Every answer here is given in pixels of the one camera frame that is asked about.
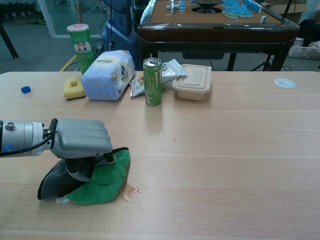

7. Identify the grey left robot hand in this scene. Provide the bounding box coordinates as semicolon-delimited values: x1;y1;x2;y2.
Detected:
49;118;116;176

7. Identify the green and black cloth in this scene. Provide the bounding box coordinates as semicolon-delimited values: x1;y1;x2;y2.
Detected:
37;147;131;206

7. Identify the brown liquid spill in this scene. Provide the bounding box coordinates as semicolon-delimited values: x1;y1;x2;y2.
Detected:
123;183;141;204

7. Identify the yellow sponge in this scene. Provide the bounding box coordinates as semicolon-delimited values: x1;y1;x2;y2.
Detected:
63;76;87;102

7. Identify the white tissue pack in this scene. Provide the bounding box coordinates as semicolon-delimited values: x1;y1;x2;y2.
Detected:
80;49;136;102

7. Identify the small green snack packet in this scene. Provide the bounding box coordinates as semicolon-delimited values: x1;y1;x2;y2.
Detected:
129;75;146;99

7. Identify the green energy drink can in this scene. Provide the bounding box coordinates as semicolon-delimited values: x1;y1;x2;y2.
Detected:
142;57;163;107

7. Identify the green chips tube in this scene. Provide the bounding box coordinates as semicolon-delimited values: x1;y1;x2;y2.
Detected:
66;23;97;76

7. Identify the silver snack bag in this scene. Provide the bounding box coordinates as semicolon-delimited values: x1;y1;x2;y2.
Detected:
161;58;189;86

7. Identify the blue machine stand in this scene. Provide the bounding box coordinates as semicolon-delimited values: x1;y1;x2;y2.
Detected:
100;0;139;71

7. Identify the beige lidded food container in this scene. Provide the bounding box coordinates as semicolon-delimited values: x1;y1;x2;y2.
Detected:
171;63;213;102

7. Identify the dark wooden mahjong table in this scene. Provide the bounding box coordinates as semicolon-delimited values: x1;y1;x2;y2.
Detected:
137;0;301;72

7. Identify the black tripod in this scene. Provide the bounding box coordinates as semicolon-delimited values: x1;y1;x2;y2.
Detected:
250;53;275;72

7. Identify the white cardboard box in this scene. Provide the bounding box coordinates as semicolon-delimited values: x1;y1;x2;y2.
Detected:
289;45;320;60

